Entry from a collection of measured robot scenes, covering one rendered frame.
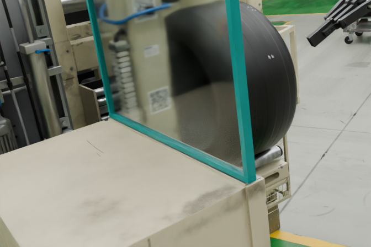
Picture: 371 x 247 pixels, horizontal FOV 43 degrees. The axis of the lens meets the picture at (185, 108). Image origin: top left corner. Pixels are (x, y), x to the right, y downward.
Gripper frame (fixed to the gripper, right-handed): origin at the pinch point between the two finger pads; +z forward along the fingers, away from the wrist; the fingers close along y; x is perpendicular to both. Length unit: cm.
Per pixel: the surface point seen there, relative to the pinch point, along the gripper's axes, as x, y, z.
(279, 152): -48, 40, 21
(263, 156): -43, 38, 27
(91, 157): 18, -10, 61
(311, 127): -193, 242, -42
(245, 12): 2.5, 40.4, 2.4
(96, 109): 1, 69, 63
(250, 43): -2.4, 29.5, 9.1
